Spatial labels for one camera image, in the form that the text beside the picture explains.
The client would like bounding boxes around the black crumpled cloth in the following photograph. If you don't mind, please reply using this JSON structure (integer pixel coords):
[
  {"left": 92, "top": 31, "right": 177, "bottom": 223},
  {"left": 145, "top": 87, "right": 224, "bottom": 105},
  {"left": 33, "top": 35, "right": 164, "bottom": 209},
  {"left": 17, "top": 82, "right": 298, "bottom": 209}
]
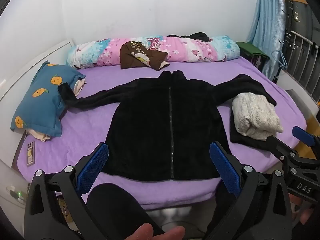
[{"left": 167, "top": 32, "right": 213, "bottom": 42}]

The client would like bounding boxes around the phone with printed case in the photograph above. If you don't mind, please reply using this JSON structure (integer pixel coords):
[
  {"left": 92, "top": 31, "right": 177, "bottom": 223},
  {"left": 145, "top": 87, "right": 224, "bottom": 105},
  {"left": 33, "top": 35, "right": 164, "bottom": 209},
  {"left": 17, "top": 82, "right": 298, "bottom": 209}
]
[{"left": 27, "top": 141, "right": 36, "bottom": 167}]

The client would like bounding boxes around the person's left leg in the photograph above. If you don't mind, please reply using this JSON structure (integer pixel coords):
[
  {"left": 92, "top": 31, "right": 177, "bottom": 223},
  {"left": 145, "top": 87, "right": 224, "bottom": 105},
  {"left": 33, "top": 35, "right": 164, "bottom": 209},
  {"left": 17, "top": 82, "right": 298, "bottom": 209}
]
[{"left": 86, "top": 183, "right": 165, "bottom": 240}]

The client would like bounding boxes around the purple bed sheet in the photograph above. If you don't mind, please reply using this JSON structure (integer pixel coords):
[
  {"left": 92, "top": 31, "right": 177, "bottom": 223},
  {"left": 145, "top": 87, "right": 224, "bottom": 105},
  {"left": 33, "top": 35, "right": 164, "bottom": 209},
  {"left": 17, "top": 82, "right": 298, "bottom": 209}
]
[{"left": 11, "top": 55, "right": 307, "bottom": 210}]

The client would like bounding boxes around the white headboard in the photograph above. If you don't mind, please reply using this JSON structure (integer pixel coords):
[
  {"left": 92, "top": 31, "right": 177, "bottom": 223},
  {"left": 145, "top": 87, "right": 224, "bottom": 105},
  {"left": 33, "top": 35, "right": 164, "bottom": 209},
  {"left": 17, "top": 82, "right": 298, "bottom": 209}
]
[{"left": 0, "top": 39, "right": 75, "bottom": 105}]

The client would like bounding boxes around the white knit sweater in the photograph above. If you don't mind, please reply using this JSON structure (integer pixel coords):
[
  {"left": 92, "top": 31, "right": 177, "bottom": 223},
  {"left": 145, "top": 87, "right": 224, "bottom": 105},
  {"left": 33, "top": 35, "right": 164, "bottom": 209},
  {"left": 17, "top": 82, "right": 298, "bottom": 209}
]
[{"left": 232, "top": 92, "right": 284, "bottom": 141}]

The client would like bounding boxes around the person's left hand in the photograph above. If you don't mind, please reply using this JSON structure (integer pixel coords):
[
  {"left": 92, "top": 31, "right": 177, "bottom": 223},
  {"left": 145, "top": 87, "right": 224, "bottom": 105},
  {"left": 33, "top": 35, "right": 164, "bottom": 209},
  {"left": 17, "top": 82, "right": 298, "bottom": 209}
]
[{"left": 124, "top": 224, "right": 186, "bottom": 240}]

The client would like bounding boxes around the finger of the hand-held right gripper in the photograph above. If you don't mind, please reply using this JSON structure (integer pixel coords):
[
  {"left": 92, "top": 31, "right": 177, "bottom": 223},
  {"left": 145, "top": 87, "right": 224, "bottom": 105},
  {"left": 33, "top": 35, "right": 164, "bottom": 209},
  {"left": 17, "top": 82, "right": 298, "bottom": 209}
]
[
  {"left": 266, "top": 135, "right": 300, "bottom": 163},
  {"left": 292, "top": 126, "right": 320, "bottom": 157}
]

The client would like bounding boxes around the pink floral quilt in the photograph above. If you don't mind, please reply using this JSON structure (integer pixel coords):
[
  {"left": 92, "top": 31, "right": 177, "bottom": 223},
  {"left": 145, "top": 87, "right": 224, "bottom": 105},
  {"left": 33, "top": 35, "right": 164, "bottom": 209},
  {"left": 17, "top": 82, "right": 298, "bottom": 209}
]
[{"left": 67, "top": 35, "right": 241, "bottom": 69}]

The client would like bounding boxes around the green cloth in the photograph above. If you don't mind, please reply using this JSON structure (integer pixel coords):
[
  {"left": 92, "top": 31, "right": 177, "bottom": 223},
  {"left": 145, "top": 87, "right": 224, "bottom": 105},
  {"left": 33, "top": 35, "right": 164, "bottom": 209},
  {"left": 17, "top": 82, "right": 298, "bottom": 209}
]
[{"left": 235, "top": 41, "right": 270, "bottom": 60}]

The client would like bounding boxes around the person's right hand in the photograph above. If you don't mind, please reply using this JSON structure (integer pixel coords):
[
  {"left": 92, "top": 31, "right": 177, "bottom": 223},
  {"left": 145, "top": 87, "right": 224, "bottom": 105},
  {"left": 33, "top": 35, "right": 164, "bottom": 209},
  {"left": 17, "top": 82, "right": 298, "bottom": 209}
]
[{"left": 290, "top": 194, "right": 319, "bottom": 227}]

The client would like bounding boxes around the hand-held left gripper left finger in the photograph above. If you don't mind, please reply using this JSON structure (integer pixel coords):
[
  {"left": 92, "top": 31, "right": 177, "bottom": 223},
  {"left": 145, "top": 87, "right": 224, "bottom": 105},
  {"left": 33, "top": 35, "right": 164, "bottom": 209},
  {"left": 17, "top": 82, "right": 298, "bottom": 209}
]
[{"left": 24, "top": 142, "right": 110, "bottom": 240}]

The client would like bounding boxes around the light blue curtain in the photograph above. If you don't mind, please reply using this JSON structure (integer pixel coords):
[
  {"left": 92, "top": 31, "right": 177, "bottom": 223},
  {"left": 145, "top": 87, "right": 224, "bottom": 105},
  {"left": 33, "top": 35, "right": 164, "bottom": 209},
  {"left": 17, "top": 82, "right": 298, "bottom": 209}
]
[{"left": 246, "top": 0, "right": 287, "bottom": 83}]

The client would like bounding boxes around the blue clothes hanger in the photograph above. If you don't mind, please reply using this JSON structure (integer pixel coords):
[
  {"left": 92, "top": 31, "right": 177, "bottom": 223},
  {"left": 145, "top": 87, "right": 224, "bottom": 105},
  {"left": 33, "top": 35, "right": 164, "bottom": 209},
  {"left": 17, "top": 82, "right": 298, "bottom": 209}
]
[{"left": 271, "top": 50, "right": 288, "bottom": 68}]

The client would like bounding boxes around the brown printed garment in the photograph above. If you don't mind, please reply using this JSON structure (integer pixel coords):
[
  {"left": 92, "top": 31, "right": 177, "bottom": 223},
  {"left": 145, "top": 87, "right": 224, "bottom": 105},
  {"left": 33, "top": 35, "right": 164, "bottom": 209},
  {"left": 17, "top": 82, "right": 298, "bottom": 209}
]
[{"left": 119, "top": 41, "right": 170, "bottom": 71}]

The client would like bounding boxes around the metal railing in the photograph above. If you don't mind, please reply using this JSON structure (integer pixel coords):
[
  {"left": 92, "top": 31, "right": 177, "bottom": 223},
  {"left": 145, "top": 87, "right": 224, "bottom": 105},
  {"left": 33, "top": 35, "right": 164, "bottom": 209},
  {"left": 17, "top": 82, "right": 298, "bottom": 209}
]
[{"left": 282, "top": 29, "right": 320, "bottom": 98}]

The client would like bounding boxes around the black fleece jacket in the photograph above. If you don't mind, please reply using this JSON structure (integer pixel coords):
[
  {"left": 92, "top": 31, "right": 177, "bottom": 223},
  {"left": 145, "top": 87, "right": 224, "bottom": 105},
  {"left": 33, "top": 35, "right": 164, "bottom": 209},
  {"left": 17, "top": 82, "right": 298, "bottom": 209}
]
[{"left": 57, "top": 70, "right": 277, "bottom": 182}]

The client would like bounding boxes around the blue pillow with orange print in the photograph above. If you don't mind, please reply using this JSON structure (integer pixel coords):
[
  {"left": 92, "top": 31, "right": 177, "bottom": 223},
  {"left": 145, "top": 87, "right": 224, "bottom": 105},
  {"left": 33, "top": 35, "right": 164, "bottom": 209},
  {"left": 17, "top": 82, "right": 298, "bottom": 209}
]
[{"left": 10, "top": 60, "right": 87, "bottom": 138}]

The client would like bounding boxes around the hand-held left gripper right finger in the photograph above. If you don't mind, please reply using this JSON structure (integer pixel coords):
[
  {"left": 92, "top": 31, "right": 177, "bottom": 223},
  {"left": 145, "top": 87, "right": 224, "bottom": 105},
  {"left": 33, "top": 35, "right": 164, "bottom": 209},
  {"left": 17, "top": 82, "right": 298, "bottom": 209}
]
[{"left": 207, "top": 142, "right": 293, "bottom": 240}]

